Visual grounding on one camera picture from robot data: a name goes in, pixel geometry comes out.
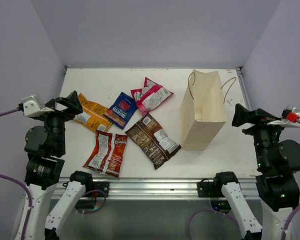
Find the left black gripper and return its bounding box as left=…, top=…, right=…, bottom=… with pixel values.
left=36, top=90, right=82, bottom=153

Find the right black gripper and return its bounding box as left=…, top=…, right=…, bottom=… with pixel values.
left=232, top=102, right=291, bottom=169

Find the beige paper bag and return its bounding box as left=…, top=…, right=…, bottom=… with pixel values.
left=180, top=69, right=237, bottom=151

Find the brown snack bag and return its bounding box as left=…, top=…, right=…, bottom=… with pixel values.
left=125, top=113, right=182, bottom=170

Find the pink snack bag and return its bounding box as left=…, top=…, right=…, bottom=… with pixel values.
left=130, top=77, right=174, bottom=117

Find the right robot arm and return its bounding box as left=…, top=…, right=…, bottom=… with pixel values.
left=212, top=103, right=300, bottom=240

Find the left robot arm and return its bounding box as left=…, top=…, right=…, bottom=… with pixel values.
left=15, top=90, right=94, bottom=240

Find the orange snack bag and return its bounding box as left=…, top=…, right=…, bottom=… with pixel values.
left=73, top=93, right=112, bottom=132

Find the blue Burts crisps bag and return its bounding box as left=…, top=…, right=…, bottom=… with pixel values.
left=103, top=92, right=137, bottom=130

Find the red Doritos bag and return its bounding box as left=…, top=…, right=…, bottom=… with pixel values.
left=83, top=130, right=128, bottom=178

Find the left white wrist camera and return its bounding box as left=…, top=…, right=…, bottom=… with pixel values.
left=21, top=94, right=54, bottom=118

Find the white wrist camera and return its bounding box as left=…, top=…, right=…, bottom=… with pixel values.
left=267, top=105, right=300, bottom=128
left=21, top=94, right=54, bottom=118

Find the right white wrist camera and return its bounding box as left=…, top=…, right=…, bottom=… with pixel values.
left=267, top=105, right=300, bottom=128

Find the right black base bracket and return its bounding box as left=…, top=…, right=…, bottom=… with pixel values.
left=196, top=178, right=224, bottom=198

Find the black base bracket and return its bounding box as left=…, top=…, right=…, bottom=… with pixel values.
left=196, top=178, right=224, bottom=198
left=89, top=181, right=110, bottom=198

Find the left black base bracket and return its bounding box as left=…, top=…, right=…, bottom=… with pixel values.
left=89, top=181, right=110, bottom=198

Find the aluminium mounting rail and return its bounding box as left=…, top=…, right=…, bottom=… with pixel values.
left=52, top=177, right=259, bottom=200

